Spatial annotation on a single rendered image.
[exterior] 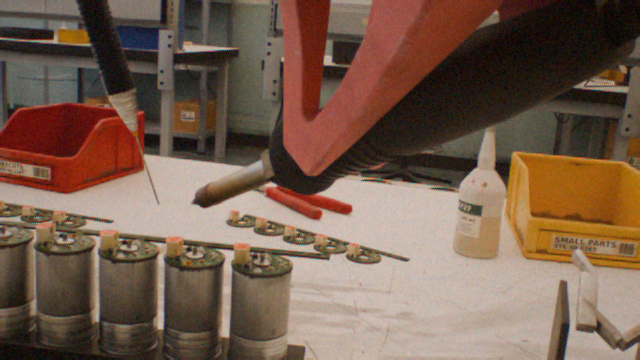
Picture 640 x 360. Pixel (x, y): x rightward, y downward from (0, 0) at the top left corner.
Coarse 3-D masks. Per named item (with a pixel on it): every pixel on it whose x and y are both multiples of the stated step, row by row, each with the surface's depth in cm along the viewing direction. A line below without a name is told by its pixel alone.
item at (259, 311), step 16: (240, 288) 27; (256, 288) 27; (272, 288) 27; (288, 288) 28; (240, 304) 27; (256, 304) 27; (272, 304) 27; (288, 304) 28; (240, 320) 28; (256, 320) 27; (272, 320) 27; (288, 320) 28; (240, 336) 28; (256, 336) 27; (272, 336) 28; (240, 352) 28; (256, 352) 28; (272, 352) 28
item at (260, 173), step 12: (264, 156) 21; (252, 168) 23; (264, 168) 22; (228, 180) 24; (240, 180) 23; (252, 180) 23; (264, 180) 22; (276, 180) 21; (204, 192) 25; (216, 192) 24; (228, 192) 24; (240, 192) 24; (204, 204) 25; (216, 204) 25
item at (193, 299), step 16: (192, 256) 28; (176, 272) 27; (192, 272) 27; (208, 272) 27; (176, 288) 27; (192, 288) 27; (208, 288) 28; (176, 304) 28; (192, 304) 27; (208, 304) 28; (176, 320) 28; (192, 320) 28; (208, 320) 28; (176, 336) 28; (192, 336) 28; (208, 336) 28; (176, 352) 28; (192, 352) 28; (208, 352) 28
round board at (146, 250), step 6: (126, 240) 29; (132, 240) 30; (138, 246) 29; (144, 246) 29; (150, 246) 29; (156, 246) 29; (102, 252) 28; (108, 252) 28; (114, 252) 28; (120, 252) 28; (126, 252) 28; (132, 252) 28; (138, 252) 28; (144, 252) 28; (150, 252) 28; (156, 252) 28; (108, 258) 27; (114, 258) 27; (120, 258) 27; (126, 258) 27; (132, 258) 27; (138, 258) 28; (144, 258) 28; (150, 258) 28
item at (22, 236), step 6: (0, 228) 30; (6, 228) 30; (18, 228) 30; (12, 234) 29; (18, 234) 29; (24, 234) 29; (30, 234) 29; (0, 240) 28; (6, 240) 28; (12, 240) 28; (18, 240) 29; (24, 240) 29; (30, 240) 29; (0, 246) 28; (6, 246) 28; (12, 246) 28
